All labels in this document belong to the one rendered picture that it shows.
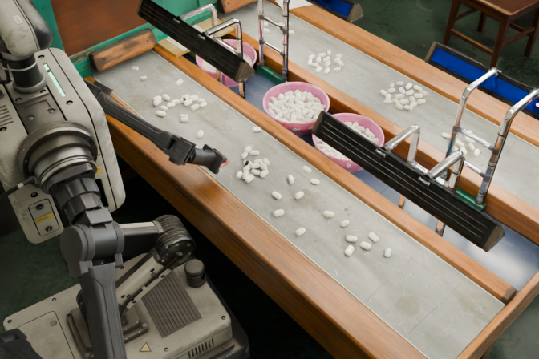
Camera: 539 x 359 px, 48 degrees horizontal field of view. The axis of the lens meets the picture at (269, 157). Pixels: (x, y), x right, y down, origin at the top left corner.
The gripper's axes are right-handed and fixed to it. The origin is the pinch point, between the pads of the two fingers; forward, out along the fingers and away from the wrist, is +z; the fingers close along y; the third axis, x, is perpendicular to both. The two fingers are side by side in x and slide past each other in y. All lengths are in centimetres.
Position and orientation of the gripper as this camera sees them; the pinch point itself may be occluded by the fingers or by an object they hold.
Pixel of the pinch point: (226, 162)
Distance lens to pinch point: 212.5
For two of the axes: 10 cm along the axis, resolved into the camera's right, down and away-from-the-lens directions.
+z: 5.7, 1.2, 8.1
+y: -6.7, -5.0, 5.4
